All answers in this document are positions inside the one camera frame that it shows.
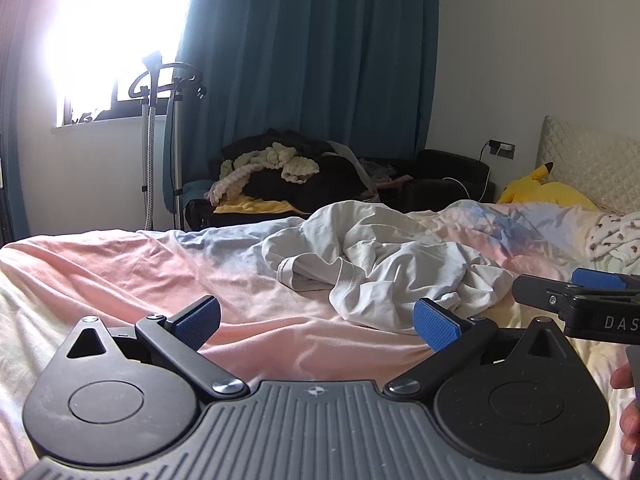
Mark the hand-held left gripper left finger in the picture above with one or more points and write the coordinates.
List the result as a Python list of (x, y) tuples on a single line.
[(199, 321)]

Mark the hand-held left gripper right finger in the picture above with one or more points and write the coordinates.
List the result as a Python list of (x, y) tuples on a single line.
[(439, 324)]

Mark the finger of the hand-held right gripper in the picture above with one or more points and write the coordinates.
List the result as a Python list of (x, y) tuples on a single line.
[(597, 278), (537, 291)]

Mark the white t-shirt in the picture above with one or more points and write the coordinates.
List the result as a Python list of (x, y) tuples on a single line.
[(390, 260)]

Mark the person's right hand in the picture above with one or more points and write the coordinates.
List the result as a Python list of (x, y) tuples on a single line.
[(631, 422)]

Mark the white brown spotted cloth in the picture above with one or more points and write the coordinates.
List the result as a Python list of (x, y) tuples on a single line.
[(617, 240)]

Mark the pastel pink blue bedsheet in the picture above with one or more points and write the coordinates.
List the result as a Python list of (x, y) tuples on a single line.
[(125, 280)]

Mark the yellow plush toy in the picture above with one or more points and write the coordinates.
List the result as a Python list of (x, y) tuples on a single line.
[(550, 192)]

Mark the beige quilted headboard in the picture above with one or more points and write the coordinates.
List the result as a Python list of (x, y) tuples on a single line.
[(585, 160)]

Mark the black sofa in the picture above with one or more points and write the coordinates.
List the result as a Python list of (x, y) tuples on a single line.
[(450, 170)]

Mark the pink grey garment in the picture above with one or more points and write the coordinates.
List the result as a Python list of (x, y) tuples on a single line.
[(385, 175)]

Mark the garment steamer stand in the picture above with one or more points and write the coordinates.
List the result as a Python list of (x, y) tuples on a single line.
[(149, 160)]

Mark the cream chunky knit blanket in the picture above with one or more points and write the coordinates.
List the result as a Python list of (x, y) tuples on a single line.
[(272, 160)]

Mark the blue curtain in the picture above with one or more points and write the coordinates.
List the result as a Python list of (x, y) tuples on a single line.
[(9, 160), (310, 60)]

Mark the bright window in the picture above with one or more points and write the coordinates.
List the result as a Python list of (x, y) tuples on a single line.
[(115, 20)]

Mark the wall power outlet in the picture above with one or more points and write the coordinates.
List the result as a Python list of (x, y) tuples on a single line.
[(505, 149)]

